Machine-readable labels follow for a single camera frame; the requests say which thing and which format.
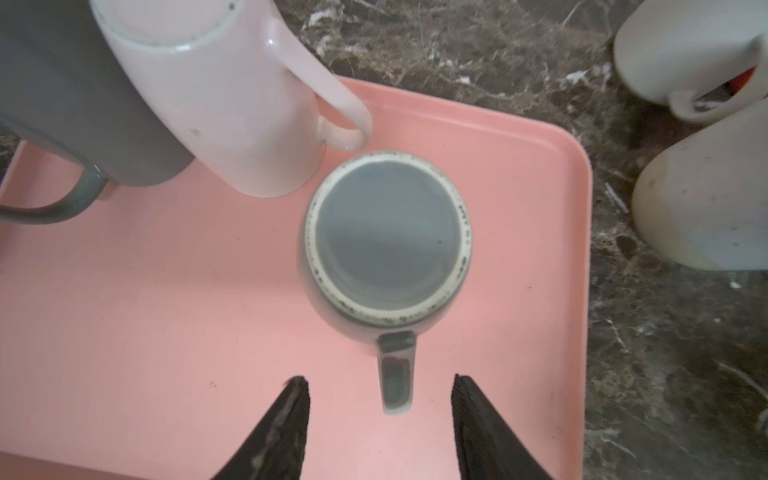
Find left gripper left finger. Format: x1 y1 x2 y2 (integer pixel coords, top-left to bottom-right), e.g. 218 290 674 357
213 376 310 480

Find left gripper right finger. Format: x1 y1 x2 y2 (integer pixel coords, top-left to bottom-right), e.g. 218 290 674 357
451 374 552 480

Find cream speckled mug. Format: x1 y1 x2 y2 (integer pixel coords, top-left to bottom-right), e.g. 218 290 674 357
631 100 767 271

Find white mug red inside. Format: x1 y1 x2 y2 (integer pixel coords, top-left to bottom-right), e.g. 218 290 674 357
613 0 767 125

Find small grey mug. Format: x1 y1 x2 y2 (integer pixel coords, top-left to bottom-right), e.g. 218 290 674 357
297 151 473 415

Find pale pink mug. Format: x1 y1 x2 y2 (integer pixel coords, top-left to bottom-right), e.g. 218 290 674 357
90 0 373 198

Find tall dark grey mug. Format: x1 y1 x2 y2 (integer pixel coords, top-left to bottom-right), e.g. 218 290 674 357
1 1 194 225

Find pink plastic tray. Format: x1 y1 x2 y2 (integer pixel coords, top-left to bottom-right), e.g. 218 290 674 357
1 79 592 479

